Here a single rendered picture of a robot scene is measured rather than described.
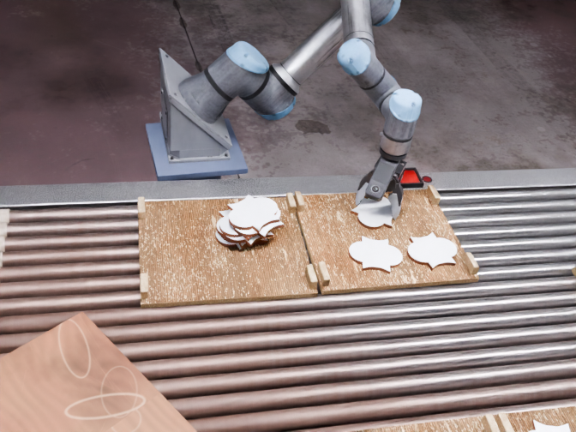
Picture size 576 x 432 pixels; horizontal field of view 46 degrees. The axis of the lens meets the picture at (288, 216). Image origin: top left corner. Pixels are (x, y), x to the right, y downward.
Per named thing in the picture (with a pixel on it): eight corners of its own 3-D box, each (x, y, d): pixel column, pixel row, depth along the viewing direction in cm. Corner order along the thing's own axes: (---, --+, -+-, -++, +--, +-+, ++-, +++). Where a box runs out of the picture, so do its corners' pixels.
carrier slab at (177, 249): (137, 206, 177) (137, 201, 176) (290, 201, 186) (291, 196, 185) (141, 309, 152) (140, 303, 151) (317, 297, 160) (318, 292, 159)
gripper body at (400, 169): (403, 179, 182) (413, 143, 174) (393, 197, 176) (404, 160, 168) (376, 170, 184) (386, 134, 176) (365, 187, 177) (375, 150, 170)
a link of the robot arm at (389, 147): (407, 147, 165) (376, 135, 167) (403, 161, 168) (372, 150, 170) (416, 132, 170) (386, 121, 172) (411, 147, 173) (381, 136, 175)
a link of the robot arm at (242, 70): (203, 58, 195) (238, 27, 191) (233, 86, 204) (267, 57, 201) (211, 81, 187) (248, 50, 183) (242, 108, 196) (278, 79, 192)
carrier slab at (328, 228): (291, 200, 186) (291, 195, 185) (429, 193, 195) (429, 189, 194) (321, 295, 161) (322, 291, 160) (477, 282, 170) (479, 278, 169)
